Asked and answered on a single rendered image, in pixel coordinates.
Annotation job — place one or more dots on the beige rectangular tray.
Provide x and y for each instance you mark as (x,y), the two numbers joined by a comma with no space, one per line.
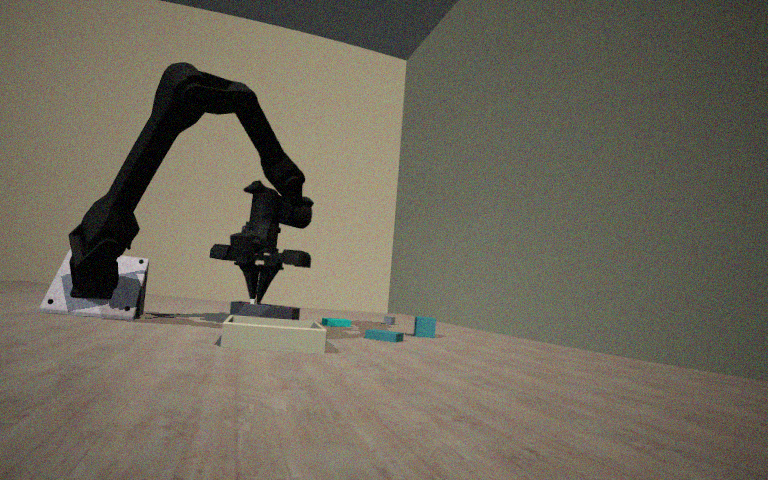
(256,333)

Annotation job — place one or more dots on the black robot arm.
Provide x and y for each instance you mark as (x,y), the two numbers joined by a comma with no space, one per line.
(184,94)

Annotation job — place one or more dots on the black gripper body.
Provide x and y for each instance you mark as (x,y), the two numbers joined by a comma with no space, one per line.
(288,257)

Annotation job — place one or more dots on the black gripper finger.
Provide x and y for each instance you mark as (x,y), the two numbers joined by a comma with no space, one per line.
(251,273)
(267,273)

